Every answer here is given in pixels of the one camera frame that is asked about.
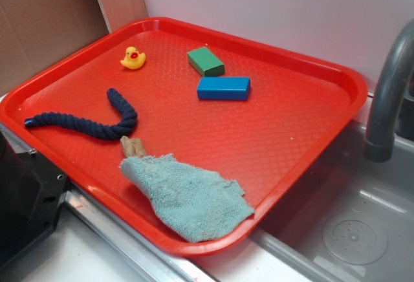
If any blue wooden block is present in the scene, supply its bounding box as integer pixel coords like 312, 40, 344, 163
197, 77, 250, 100

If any green wooden block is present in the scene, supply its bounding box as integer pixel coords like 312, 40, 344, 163
187, 47, 225, 77

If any red plastic tray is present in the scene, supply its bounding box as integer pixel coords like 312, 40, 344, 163
1, 18, 367, 257

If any brown wooden stick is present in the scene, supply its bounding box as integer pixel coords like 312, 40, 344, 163
120, 136, 147, 158

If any light blue towel cloth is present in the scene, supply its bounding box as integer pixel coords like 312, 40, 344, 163
120, 154, 254, 243

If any yellow rubber duck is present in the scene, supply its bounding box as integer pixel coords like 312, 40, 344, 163
120, 47, 146, 70

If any grey plastic sink basin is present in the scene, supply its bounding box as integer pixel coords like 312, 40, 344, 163
251, 123, 413, 281

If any grey toy faucet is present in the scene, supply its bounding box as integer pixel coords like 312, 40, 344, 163
364, 21, 413, 162

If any brown cardboard panel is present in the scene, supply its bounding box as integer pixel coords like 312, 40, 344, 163
1, 0, 108, 94

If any dark blue twisted rope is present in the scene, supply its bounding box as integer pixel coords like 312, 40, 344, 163
24, 87, 138, 141

